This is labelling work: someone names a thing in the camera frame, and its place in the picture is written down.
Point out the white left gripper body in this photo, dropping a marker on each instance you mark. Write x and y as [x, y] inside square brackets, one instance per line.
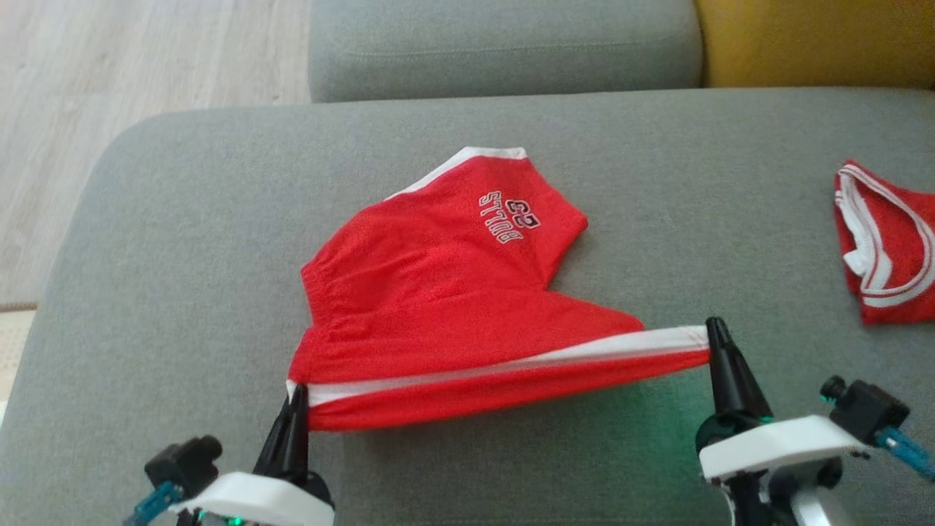
[256, 504]

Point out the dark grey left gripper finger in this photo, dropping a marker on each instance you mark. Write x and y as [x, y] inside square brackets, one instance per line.
[279, 446]
[302, 446]

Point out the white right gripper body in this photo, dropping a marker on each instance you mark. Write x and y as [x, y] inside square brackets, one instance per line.
[774, 449]

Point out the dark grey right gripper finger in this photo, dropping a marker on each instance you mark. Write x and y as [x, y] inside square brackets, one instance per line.
[719, 380]
[741, 387]

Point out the red shorts with white stripe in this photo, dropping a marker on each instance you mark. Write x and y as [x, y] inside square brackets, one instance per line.
[438, 307]

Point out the red Bulls jersey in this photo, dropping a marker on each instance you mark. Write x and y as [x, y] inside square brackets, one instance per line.
[906, 208]

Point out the grey sofa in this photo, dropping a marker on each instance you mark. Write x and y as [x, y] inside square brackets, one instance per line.
[182, 219]

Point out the cream perforated laundry basket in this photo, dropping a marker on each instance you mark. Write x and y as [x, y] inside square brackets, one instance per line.
[11, 351]

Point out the yellow sofa back cushion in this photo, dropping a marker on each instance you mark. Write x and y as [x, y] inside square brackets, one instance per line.
[818, 36]

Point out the grey sofa seat cushion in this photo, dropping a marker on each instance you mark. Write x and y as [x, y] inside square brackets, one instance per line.
[504, 44]

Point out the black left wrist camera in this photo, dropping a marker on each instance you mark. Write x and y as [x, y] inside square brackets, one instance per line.
[182, 464]

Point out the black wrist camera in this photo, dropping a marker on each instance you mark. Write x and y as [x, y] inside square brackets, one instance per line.
[182, 464]
[865, 409]

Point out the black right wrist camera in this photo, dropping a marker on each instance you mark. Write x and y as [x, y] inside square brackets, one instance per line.
[865, 409]

